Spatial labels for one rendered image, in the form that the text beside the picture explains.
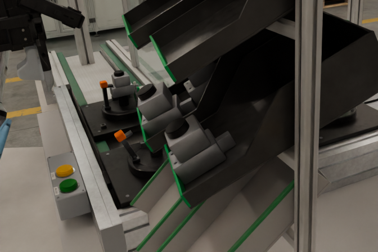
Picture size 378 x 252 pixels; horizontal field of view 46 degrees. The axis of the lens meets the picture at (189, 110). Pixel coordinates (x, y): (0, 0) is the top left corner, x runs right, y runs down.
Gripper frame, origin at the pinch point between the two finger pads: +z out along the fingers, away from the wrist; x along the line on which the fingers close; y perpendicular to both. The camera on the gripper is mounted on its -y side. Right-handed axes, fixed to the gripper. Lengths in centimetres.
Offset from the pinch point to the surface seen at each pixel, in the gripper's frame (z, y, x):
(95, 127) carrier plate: 26.3, -9.5, -31.9
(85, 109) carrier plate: 26, -9, -47
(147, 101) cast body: -2.5, -12.1, 24.8
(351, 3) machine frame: 16, -128, -68
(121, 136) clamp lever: 16.9, -11.8, -4.1
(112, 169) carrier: 26.3, -9.0, -7.5
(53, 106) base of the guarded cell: 37, 0, -84
